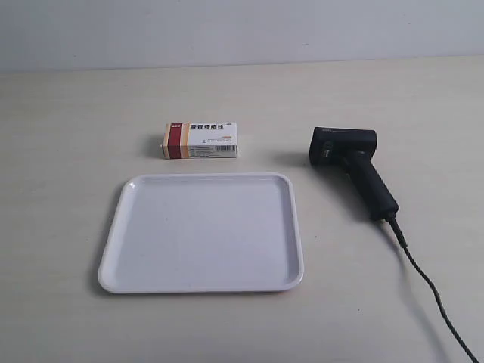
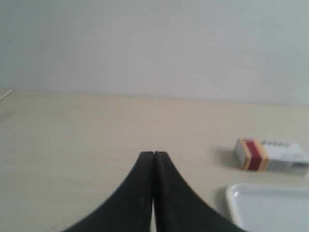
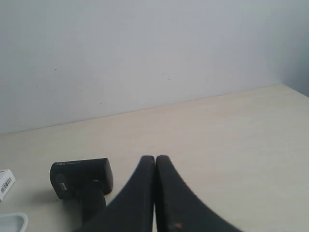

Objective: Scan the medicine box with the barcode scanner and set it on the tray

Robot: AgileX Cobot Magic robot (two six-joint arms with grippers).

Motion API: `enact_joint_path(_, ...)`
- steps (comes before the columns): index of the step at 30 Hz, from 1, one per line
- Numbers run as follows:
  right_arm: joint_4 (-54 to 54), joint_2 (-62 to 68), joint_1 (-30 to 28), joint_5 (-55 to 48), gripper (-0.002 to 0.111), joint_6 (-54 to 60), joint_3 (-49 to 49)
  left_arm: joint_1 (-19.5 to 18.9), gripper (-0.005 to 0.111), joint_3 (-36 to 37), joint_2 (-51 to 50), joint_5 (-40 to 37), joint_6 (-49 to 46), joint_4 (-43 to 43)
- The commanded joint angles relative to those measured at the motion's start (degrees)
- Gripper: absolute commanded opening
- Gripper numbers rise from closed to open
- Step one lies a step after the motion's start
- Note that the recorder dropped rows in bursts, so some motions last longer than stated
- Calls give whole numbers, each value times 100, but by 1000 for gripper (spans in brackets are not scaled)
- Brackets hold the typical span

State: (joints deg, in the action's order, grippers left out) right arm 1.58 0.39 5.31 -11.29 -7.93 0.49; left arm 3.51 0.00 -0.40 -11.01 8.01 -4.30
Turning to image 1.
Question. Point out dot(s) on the white red medicine box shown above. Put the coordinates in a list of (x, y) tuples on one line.
[(200, 140)]

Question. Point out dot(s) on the white plastic tray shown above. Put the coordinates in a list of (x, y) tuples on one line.
[(203, 233)]

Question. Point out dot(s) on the black handheld barcode scanner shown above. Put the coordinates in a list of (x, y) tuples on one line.
[(353, 150)]

